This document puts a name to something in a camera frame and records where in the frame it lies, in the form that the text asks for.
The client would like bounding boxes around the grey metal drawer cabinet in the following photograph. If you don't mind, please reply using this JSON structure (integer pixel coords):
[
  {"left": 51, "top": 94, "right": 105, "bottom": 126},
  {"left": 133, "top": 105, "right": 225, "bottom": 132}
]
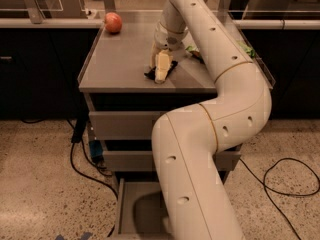
[{"left": 77, "top": 9, "right": 276, "bottom": 240}]

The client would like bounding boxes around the dark counter with rail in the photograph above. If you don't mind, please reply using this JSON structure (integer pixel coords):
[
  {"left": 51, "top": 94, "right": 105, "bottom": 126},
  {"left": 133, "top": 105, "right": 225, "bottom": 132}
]
[{"left": 0, "top": 0, "right": 320, "bottom": 121}]

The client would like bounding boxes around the black floor cable left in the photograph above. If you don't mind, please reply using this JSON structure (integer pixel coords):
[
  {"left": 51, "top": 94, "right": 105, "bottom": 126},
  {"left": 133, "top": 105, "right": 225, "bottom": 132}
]
[{"left": 19, "top": 117, "right": 119, "bottom": 238}]

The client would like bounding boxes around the black floor cable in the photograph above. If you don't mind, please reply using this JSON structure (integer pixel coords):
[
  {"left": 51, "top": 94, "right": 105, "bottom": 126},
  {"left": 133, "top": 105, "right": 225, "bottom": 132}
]
[
  {"left": 19, "top": 117, "right": 119, "bottom": 238},
  {"left": 239, "top": 157, "right": 320, "bottom": 240}
]

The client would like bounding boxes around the grey open bottom drawer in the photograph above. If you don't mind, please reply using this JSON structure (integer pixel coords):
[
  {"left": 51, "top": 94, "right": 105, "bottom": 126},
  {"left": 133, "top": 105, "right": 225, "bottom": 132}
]
[{"left": 107, "top": 170, "right": 231, "bottom": 240}]

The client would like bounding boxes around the green chip bag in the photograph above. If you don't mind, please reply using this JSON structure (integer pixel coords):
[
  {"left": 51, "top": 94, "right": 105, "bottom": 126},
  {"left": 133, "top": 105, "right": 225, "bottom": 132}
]
[{"left": 186, "top": 41, "right": 256, "bottom": 63}]

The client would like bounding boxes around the grey middle drawer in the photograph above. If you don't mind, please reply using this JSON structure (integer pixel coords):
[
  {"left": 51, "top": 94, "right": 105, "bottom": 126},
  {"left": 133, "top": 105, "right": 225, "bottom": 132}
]
[{"left": 103, "top": 145, "right": 241, "bottom": 172}]

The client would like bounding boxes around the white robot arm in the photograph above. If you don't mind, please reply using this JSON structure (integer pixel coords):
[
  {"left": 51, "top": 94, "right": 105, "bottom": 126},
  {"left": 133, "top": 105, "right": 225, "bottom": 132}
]
[{"left": 152, "top": 0, "right": 272, "bottom": 240}]

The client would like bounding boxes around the blue power adapter box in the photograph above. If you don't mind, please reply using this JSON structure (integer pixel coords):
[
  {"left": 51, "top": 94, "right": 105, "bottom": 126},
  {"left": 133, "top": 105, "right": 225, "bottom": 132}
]
[{"left": 87, "top": 124, "right": 103, "bottom": 164}]

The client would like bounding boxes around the black floor cable right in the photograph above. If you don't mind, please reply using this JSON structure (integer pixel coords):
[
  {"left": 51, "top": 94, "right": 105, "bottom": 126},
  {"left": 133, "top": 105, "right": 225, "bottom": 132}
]
[{"left": 239, "top": 157, "right": 320, "bottom": 240}]

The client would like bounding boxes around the red apple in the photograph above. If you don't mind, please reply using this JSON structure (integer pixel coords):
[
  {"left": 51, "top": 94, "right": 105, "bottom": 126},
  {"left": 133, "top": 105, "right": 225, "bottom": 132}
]
[{"left": 104, "top": 12, "right": 122, "bottom": 34}]

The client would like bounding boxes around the grey top drawer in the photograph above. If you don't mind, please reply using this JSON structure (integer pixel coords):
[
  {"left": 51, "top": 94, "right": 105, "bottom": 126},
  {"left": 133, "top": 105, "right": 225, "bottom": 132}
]
[{"left": 89, "top": 111, "right": 162, "bottom": 140}]

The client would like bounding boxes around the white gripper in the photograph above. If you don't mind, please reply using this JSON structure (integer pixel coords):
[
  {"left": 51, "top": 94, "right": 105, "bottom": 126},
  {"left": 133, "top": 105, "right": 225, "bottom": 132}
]
[{"left": 149, "top": 22, "right": 185, "bottom": 84}]

